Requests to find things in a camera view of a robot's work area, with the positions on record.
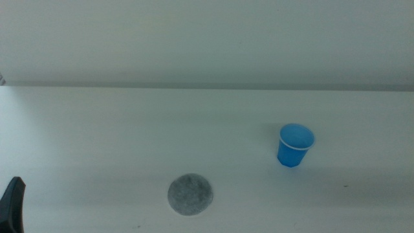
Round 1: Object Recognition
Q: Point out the blue plastic cup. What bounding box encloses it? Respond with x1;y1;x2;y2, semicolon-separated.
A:
276;122;316;168

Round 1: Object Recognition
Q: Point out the round grey felt cup mat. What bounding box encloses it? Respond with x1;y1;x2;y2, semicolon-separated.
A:
167;173;214;217

